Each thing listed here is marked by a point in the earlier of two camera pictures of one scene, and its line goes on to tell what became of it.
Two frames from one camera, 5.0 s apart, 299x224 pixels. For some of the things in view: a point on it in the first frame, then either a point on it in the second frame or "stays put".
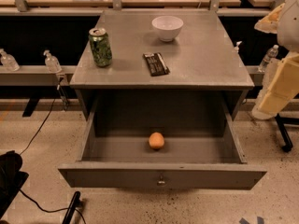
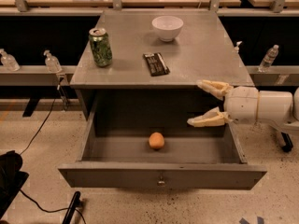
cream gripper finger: x=281 y=90 to x=211 y=119
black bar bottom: x=68 y=217 stays put
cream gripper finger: x=270 y=22 to x=217 y=89
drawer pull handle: x=161 y=182 stays put
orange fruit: x=156 y=141 stays put
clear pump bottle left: x=52 y=63 stays put
